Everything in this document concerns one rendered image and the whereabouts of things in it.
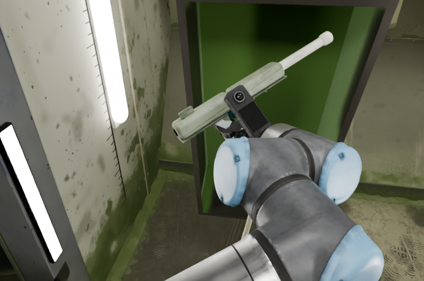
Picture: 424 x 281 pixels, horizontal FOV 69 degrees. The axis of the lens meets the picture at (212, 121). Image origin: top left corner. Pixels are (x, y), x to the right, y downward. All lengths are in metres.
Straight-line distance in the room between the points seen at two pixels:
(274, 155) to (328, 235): 0.12
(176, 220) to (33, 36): 1.55
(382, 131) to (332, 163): 2.21
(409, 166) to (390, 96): 0.54
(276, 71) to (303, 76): 0.71
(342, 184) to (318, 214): 0.15
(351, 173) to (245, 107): 0.23
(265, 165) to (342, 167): 0.13
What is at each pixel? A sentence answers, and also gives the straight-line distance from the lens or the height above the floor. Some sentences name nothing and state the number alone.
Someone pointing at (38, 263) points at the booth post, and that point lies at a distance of 1.52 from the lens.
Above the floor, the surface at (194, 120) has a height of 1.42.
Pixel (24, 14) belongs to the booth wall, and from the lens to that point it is 1.22.
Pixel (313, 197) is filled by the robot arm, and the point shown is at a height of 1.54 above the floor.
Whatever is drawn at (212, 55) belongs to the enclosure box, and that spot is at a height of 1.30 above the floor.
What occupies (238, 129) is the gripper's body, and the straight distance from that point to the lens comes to 0.64.
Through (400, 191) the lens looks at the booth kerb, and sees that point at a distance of 2.77.
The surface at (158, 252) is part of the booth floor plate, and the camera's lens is 2.15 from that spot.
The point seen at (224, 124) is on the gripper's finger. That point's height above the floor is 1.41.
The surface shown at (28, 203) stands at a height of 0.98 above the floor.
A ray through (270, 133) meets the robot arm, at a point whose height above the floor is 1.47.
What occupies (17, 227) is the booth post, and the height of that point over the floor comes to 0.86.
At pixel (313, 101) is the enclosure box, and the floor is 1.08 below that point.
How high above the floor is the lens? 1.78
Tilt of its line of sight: 32 degrees down
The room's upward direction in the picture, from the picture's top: straight up
